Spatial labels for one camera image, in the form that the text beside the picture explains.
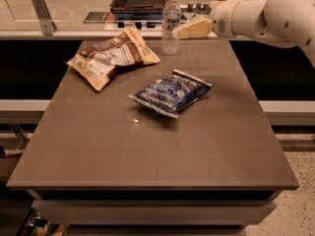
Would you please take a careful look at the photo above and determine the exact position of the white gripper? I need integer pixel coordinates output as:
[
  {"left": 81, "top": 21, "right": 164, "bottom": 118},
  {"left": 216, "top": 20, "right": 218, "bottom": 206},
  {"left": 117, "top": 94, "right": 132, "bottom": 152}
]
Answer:
[{"left": 172, "top": 0, "right": 244, "bottom": 39}]

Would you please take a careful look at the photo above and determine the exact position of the clear plastic water bottle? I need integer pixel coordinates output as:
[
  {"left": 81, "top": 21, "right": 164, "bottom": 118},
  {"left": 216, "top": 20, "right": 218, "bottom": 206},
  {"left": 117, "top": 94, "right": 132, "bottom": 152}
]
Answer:
[{"left": 161, "top": 0, "right": 181, "bottom": 55}]

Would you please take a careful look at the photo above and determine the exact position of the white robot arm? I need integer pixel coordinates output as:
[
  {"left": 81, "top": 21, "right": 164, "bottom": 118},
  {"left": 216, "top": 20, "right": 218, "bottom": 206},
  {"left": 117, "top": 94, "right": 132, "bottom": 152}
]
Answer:
[{"left": 172, "top": 0, "right": 315, "bottom": 66}]

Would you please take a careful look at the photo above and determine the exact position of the blue chip bag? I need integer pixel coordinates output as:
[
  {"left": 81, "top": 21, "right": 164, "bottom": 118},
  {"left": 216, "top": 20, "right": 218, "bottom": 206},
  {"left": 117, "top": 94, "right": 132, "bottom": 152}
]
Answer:
[{"left": 129, "top": 70, "right": 212, "bottom": 118}]

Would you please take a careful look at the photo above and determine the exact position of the brown yellow snack bag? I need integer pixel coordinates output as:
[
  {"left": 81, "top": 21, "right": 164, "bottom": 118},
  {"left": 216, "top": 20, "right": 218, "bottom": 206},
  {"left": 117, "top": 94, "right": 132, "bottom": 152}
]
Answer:
[{"left": 67, "top": 26, "right": 159, "bottom": 91}]

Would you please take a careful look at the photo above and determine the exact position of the brown table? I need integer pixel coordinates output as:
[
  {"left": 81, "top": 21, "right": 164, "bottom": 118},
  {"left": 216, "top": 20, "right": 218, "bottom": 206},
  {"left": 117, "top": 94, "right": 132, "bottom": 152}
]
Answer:
[{"left": 8, "top": 40, "right": 298, "bottom": 236}]

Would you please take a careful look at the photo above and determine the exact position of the left metal glass bracket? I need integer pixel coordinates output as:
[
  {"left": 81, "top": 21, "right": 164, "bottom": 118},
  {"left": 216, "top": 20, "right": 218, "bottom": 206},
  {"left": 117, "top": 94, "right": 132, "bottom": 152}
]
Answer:
[{"left": 31, "top": 0, "right": 57, "bottom": 35}]

